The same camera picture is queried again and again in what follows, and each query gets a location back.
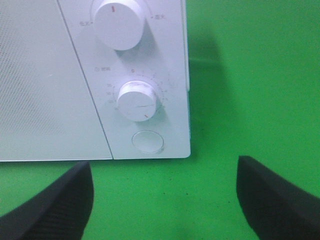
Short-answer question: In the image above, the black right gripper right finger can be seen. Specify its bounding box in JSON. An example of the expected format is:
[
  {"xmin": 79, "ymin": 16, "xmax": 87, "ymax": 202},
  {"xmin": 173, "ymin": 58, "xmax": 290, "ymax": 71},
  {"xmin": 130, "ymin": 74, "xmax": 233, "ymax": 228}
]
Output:
[{"xmin": 236, "ymin": 155, "xmax": 320, "ymax": 240}]

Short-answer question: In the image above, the white upper power knob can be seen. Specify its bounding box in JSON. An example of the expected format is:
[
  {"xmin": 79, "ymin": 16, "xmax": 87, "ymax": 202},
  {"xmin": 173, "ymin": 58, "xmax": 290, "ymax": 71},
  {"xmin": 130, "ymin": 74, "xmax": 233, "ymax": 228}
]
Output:
[{"xmin": 91, "ymin": 0, "xmax": 145, "ymax": 51}]

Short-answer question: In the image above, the white microwave door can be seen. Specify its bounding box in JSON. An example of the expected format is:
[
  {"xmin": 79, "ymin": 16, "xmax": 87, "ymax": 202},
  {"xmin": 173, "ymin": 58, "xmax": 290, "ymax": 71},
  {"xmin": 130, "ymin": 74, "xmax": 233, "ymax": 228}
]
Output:
[{"xmin": 0, "ymin": 0, "xmax": 112, "ymax": 162}]

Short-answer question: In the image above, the white microwave oven body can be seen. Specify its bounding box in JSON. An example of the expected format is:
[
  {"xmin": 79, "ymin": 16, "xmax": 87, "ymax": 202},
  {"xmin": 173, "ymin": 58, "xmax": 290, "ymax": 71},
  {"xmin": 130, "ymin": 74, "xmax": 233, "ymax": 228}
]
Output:
[{"xmin": 0, "ymin": 0, "xmax": 192, "ymax": 163}]

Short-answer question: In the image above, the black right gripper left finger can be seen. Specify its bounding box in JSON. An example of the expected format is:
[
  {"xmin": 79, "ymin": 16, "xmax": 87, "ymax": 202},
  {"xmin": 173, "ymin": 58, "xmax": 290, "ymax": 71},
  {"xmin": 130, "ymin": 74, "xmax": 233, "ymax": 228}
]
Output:
[{"xmin": 0, "ymin": 161, "xmax": 94, "ymax": 240}]

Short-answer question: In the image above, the white timer knob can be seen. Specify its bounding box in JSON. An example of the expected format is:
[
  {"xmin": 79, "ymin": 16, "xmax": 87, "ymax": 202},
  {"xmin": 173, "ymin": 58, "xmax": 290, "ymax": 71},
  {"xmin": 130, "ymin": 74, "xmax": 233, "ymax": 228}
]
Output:
[{"xmin": 116, "ymin": 80, "xmax": 157, "ymax": 122}]

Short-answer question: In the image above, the round white door release button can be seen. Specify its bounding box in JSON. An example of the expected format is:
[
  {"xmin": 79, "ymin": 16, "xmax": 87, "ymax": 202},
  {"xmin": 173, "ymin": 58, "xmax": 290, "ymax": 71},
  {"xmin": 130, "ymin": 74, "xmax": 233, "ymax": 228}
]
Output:
[{"xmin": 131, "ymin": 130, "xmax": 164, "ymax": 154}]

